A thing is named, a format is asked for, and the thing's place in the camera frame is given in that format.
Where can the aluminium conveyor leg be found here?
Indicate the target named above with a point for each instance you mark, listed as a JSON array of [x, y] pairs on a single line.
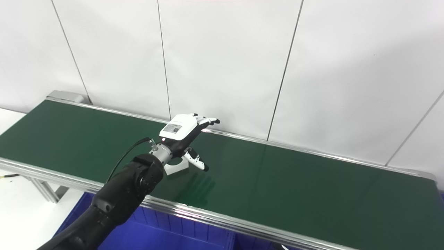
[[47, 189]]

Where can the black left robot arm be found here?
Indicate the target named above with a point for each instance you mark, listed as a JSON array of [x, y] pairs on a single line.
[[121, 198]]

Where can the green conveyor belt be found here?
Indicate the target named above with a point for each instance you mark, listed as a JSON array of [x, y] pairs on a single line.
[[208, 213], [295, 187]]

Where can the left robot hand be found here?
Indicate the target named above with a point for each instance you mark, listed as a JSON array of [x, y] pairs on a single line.
[[180, 130]]

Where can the white square part with hole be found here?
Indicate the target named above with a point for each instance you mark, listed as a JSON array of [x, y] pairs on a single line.
[[173, 168]]

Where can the grey conveyor motor housing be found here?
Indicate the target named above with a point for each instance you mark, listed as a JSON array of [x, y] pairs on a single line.
[[66, 95]]

